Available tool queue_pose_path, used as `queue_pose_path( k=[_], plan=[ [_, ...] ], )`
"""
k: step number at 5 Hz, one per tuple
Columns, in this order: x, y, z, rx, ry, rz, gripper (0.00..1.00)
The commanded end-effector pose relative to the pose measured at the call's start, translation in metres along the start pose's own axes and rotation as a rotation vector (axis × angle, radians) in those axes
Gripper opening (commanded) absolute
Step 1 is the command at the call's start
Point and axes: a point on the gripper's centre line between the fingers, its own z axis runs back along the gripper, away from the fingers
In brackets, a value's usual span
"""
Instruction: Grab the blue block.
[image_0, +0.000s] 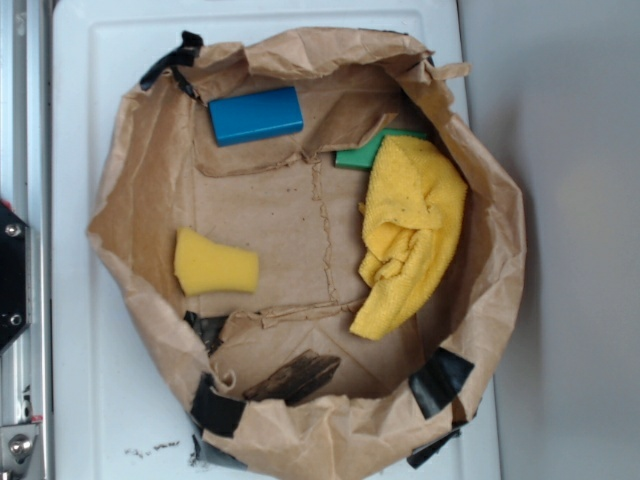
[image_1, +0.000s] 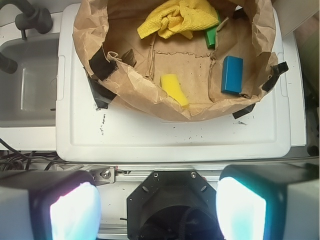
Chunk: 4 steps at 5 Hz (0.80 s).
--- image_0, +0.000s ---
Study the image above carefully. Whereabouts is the yellow sponge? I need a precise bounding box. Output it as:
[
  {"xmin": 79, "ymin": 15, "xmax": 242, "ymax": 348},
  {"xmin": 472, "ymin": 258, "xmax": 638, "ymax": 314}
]
[{"xmin": 174, "ymin": 228, "xmax": 259, "ymax": 296}]

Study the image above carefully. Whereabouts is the brown paper bag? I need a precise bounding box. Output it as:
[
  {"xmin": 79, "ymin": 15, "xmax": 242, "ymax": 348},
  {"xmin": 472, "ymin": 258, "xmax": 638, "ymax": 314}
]
[{"xmin": 88, "ymin": 27, "xmax": 526, "ymax": 479}]

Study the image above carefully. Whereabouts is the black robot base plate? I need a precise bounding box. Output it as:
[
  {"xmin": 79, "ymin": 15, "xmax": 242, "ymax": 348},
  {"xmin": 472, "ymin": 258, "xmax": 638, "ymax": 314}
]
[{"xmin": 0, "ymin": 200, "xmax": 30, "ymax": 354}]

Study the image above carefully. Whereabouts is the green rectangular block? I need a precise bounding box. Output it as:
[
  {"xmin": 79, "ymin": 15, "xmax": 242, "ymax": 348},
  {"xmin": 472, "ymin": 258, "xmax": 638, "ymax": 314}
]
[{"xmin": 335, "ymin": 128, "xmax": 428, "ymax": 171}]

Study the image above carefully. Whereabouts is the dark wood piece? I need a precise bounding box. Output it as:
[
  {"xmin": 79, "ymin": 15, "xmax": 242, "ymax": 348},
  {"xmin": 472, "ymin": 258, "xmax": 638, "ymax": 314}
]
[{"xmin": 243, "ymin": 349, "xmax": 341, "ymax": 405}]

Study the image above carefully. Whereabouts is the yellow microfiber cloth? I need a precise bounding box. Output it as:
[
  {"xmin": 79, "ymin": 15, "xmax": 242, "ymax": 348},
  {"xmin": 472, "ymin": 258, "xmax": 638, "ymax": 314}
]
[{"xmin": 350, "ymin": 136, "xmax": 467, "ymax": 340}]

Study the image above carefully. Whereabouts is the white plastic tray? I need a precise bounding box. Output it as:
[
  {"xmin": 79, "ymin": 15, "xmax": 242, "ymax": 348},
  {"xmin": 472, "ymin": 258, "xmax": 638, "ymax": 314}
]
[{"xmin": 51, "ymin": 0, "xmax": 503, "ymax": 480}]

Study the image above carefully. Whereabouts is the blue rectangular block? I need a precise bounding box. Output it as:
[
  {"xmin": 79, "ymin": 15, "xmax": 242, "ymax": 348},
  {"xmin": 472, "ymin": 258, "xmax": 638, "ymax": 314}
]
[{"xmin": 208, "ymin": 87, "xmax": 304, "ymax": 147}]

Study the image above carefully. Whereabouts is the metal frame rail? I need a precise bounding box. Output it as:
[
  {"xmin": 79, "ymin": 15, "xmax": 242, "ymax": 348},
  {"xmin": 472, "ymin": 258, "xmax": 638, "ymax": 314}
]
[{"xmin": 1, "ymin": 1, "xmax": 55, "ymax": 479}]

